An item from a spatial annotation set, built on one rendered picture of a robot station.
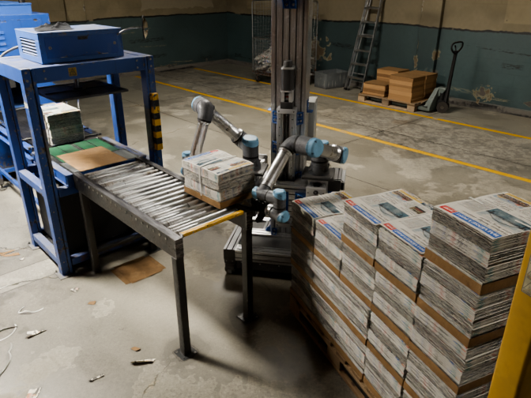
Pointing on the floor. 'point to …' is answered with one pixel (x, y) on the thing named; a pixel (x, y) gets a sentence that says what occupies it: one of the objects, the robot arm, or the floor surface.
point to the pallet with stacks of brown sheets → (400, 88)
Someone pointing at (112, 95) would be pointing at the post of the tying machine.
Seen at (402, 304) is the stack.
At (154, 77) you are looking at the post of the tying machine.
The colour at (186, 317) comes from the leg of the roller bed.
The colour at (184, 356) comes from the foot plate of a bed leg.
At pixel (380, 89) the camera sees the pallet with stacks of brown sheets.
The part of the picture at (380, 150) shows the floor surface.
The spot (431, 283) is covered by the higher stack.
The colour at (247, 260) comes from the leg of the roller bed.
